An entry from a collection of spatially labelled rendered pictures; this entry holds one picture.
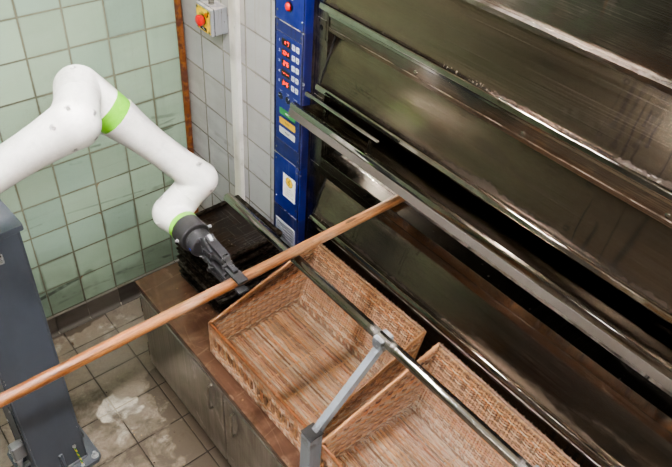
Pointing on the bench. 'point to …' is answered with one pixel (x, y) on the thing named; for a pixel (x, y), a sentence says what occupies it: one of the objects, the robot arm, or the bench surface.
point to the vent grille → (286, 232)
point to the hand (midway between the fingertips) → (236, 279)
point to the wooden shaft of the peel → (187, 305)
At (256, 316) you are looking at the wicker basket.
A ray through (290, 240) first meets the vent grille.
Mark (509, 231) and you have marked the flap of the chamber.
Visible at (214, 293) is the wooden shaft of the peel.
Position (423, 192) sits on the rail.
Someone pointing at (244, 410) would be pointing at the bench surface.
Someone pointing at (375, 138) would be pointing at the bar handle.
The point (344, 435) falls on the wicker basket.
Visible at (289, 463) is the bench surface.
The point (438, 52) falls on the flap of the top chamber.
